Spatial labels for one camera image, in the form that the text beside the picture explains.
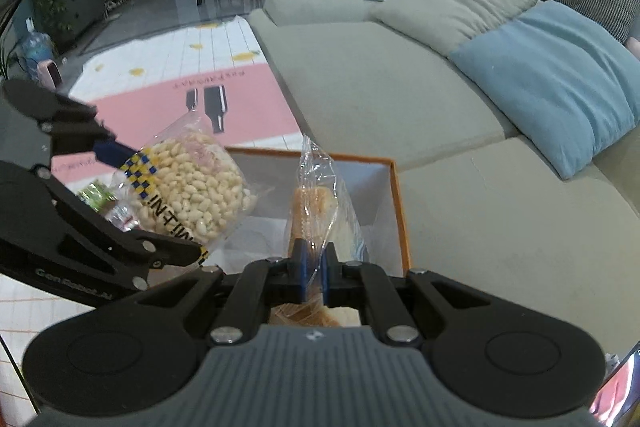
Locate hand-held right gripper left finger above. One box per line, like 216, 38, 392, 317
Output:
129, 240, 308, 348

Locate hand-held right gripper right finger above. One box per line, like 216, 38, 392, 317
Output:
321, 242, 495, 347

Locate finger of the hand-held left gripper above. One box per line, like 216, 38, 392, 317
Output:
1, 78, 138, 168
0, 159, 208, 280

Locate clear bag of bread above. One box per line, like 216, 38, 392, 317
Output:
270, 134, 370, 329

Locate clear bag of peanuts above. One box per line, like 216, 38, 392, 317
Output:
111, 112, 262, 269

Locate orange cardboard box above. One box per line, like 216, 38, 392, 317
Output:
219, 147, 413, 329

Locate green snack packet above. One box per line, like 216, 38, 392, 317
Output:
76, 181, 120, 211

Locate pink white printed tablecloth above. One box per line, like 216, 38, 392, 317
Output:
0, 14, 302, 427

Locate pink space heater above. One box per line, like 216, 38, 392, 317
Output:
37, 59, 65, 91

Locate blue water jug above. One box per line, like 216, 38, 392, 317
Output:
14, 28, 55, 68

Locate beige sofa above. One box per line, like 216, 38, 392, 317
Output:
247, 0, 640, 360

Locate beige pillow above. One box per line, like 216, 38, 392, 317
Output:
369, 0, 542, 58

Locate blue pillow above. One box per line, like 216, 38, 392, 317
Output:
446, 0, 640, 181

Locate smartphone with lit screen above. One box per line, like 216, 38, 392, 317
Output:
589, 341, 640, 427

